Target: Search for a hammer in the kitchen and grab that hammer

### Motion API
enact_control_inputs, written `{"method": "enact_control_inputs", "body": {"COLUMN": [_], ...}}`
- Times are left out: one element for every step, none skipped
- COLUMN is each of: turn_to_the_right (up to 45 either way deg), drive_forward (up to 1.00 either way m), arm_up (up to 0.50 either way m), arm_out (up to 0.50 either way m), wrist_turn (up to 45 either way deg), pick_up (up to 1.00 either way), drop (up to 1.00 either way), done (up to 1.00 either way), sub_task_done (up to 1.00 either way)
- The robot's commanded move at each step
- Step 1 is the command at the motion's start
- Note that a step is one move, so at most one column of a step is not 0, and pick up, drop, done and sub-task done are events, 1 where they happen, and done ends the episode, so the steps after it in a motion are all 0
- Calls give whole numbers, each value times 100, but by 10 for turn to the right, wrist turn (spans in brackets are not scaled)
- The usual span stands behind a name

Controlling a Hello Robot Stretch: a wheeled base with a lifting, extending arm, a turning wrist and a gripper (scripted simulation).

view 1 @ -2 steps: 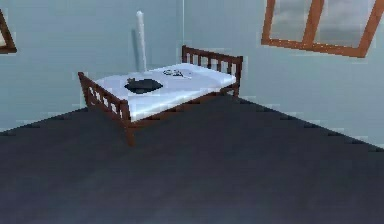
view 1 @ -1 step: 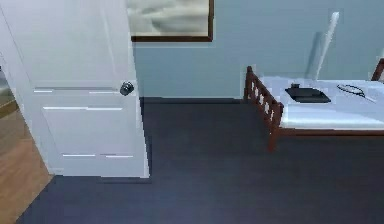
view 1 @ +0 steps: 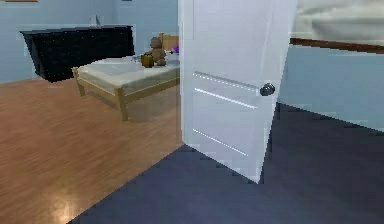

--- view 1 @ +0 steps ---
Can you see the small purple object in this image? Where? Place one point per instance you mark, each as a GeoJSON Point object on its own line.
{"type": "Point", "coordinates": [175, 49]}

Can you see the olive round ball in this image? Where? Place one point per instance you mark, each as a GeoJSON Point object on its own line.
{"type": "Point", "coordinates": [147, 61]}

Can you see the brown teddy bear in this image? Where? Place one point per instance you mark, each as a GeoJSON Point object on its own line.
{"type": "Point", "coordinates": [157, 50]}

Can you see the white room door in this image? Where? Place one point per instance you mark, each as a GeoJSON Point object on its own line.
{"type": "Point", "coordinates": [230, 50]}

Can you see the wooden bed with white mattress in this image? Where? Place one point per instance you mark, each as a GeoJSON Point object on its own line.
{"type": "Point", "coordinates": [126, 78]}

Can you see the black round door knob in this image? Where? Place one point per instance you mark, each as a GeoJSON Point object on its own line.
{"type": "Point", "coordinates": [267, 89]}

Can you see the black chest of drawers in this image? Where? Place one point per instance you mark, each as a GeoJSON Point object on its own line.
{"type": "Point", "coordinates": [80, 50]}

